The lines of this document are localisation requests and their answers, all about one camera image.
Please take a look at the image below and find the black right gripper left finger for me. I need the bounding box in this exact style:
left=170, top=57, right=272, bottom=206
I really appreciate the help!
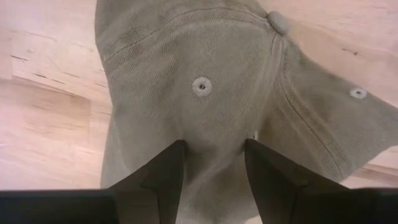
left=0, top=139, right=188, bottom=224

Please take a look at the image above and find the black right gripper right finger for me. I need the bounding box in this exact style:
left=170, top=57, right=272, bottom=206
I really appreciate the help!
left=244, top=138, right=398, bottom=224

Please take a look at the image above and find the olive khaki baseball cap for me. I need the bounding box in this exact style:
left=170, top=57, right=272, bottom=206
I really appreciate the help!
left=95, top=0, right=398, bottom=224

